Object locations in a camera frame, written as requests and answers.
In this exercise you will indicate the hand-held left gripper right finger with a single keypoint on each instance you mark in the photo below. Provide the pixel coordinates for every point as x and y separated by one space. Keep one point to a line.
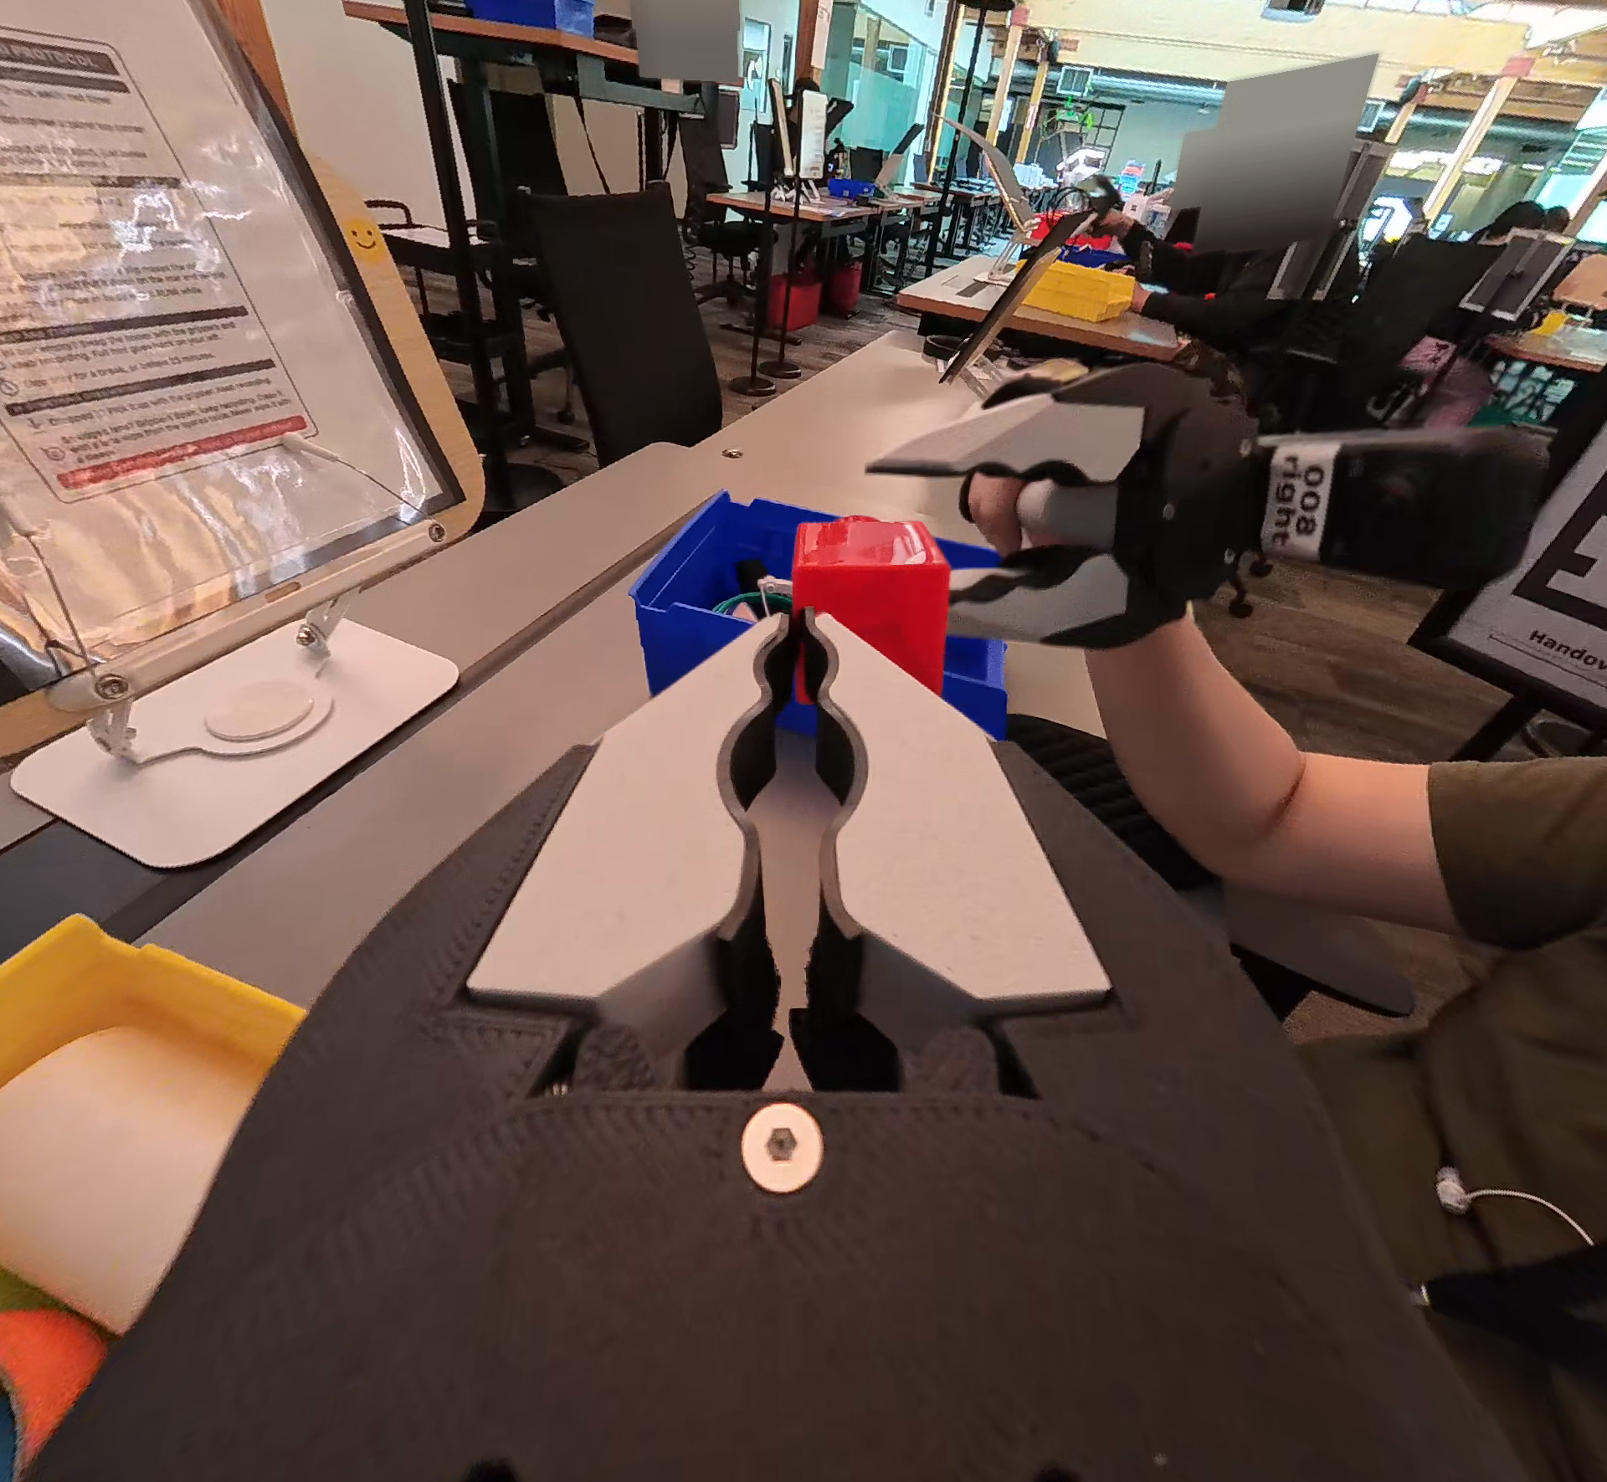
969 880

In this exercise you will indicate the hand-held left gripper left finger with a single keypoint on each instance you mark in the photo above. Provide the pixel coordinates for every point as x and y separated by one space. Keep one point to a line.
615 880

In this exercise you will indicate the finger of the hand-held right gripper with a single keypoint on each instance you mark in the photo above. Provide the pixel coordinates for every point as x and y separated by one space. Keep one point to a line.
1044 440
1055 602

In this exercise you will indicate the red plastic block with peg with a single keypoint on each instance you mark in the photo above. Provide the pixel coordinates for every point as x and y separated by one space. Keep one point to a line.
879 602

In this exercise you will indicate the large blue plastic bin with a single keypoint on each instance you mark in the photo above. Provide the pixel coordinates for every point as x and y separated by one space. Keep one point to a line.
685 627

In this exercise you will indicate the person's right forearm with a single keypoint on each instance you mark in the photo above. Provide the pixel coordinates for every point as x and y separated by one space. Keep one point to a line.
1231 790

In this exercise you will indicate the tilted brown board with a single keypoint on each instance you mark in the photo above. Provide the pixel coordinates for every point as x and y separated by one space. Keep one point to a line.
1006 315

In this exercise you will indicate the yellow plastic bin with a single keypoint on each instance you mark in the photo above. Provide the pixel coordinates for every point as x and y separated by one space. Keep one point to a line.
1081 293
101 969

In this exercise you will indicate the black fabric pad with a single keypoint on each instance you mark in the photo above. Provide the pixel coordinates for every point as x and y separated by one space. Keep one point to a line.
1105 790

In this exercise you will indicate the red storage bin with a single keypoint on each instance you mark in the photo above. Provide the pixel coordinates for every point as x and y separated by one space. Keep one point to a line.
796 301
844 288

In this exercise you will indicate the black framed marker sign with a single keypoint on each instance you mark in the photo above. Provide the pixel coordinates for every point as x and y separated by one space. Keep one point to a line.
1570 579

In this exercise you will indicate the olive green shirt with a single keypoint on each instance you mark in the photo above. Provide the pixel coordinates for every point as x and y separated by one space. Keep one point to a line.
1521 856

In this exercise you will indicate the wooden standing desk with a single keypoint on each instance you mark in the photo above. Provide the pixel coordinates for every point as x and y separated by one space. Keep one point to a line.
503 33

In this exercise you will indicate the small blue bin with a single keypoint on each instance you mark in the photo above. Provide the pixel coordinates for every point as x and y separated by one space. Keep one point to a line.
520 4

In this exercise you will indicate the black floor lamp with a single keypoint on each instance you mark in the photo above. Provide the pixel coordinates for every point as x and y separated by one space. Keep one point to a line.
426 101

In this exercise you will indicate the orange and green cloth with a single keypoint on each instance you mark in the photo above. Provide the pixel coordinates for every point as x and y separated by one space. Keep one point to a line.
50 1370

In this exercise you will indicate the instruction sign on white stand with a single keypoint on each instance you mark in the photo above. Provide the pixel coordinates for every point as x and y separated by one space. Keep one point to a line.
151 290

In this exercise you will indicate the black metal frame chair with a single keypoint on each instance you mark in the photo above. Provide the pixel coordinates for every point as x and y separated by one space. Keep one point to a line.
503 290

